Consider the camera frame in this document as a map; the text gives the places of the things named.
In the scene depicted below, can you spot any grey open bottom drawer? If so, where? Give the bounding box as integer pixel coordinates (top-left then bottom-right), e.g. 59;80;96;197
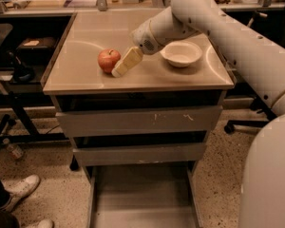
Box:
86;162;202;228

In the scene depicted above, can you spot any white sneaker lower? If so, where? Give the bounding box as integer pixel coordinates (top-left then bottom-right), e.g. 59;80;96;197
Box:
26;218;54;228

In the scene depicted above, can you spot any grey drawer cabinet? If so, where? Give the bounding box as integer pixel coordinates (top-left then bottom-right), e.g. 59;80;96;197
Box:
40;9;237;228

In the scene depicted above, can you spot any grey top drawer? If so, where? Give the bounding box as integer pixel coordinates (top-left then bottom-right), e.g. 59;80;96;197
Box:
56;105;222;137

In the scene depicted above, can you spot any white paper bowl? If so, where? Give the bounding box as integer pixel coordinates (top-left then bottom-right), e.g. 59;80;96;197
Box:
161;41;202;68

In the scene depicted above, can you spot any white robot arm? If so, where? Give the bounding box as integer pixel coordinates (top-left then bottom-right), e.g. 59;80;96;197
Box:
112;0;285;228

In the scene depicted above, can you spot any grey middle drawer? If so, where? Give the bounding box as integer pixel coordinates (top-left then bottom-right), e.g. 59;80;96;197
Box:
73;142;206;166

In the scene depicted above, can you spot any clear plastic bottle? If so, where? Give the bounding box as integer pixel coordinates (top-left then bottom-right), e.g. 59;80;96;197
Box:
3;139;24;160

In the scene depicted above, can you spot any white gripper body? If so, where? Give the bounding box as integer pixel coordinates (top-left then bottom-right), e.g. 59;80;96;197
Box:
131;20;163;55

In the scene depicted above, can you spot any black box with label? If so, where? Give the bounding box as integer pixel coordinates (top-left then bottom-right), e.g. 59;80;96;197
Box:
16;37;57;65

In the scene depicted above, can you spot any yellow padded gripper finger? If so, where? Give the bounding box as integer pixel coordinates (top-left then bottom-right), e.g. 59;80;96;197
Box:
111;47;143;78

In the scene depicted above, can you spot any red apple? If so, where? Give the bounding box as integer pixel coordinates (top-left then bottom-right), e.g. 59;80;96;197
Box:
98;48;121;73

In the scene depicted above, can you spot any black office chair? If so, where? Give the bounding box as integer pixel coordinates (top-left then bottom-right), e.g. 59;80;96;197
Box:
224;98;276;134

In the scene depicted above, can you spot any black handheld device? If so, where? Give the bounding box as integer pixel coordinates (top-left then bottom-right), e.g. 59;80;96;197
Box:
8;51;35;83

